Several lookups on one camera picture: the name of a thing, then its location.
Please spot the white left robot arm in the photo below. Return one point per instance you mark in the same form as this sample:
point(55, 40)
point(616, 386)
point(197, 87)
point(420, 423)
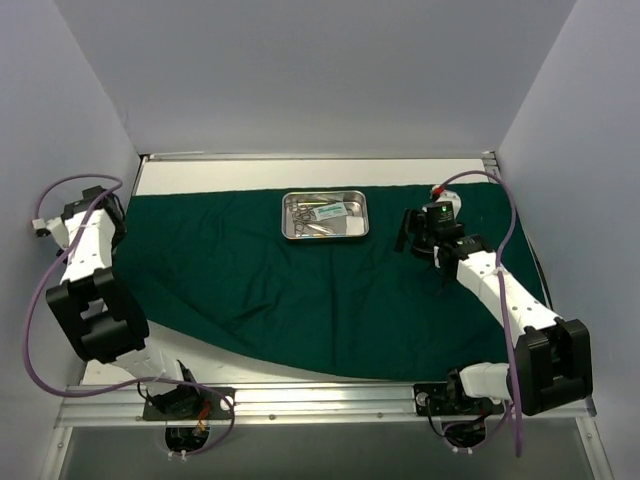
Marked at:
point(98, 314)

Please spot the aluminium front frame rail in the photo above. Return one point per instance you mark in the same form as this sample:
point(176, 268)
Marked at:
point(262, 403)

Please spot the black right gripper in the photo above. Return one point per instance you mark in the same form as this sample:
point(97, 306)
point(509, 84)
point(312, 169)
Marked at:
point(417, 235)

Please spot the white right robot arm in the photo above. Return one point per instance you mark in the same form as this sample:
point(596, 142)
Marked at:
point(549, 358)

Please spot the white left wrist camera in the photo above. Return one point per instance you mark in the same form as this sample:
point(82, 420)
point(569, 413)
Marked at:
point(53, 227)

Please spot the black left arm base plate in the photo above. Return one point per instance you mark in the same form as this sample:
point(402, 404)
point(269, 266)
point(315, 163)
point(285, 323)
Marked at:
point(188, 403)

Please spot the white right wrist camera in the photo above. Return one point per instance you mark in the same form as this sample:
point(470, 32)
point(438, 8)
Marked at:
point(439, 194)

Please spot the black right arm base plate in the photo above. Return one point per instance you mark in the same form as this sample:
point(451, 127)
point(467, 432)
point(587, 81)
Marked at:
point(433, 398)

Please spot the steel forceps with gold handle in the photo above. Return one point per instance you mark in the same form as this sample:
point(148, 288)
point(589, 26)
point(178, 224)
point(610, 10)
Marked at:
point(310, 203)

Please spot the white green labelled packet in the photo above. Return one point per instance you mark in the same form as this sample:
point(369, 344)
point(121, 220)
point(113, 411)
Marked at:
point(330, 211)

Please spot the steel surgical scissors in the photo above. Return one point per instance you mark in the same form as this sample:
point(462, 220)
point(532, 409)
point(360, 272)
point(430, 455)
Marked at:
point(305, 223)

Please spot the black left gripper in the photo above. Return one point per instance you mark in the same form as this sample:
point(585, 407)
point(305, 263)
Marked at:
point(93, 194)

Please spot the white gauze pad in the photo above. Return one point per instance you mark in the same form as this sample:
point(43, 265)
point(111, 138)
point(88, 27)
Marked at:
point(355, 226)

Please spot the dark green surgical drape cloth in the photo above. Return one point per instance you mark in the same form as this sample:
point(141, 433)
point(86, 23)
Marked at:
point(216, 267)

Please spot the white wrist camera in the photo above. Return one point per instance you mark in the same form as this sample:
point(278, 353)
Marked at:
point(53, 227)
point(439, 194)

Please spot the aluminium back frame rail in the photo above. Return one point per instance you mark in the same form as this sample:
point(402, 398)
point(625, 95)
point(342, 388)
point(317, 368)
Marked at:
point(212, 156)

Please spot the stainless steel instrument tray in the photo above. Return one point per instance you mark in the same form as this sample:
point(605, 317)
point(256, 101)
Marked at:
point(354, 200)

